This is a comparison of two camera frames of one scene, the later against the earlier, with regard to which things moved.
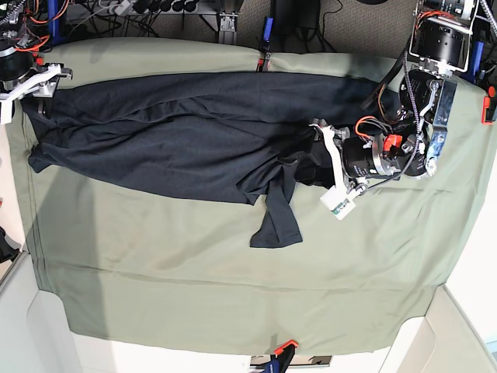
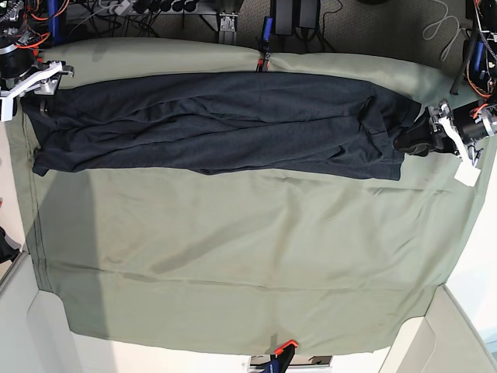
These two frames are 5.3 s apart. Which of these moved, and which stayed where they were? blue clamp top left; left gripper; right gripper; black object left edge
Moved: right gripper
Stayed: black object left edge; left gripper; blue clamp top left
